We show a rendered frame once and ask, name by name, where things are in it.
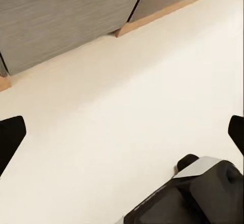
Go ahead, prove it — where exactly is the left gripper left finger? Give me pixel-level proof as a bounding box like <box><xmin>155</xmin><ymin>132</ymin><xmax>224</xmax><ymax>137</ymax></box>
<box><xmin>0</xmin><ymin>115</ymin><xmax>26</xmax><ymax>176</ymax></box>

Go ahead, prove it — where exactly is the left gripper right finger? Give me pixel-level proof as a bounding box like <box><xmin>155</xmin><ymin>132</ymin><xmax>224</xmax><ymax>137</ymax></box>
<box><xmin>228</xmin><ymin>115</ymin><xmax>244</xmax><ymax>156</ymax></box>

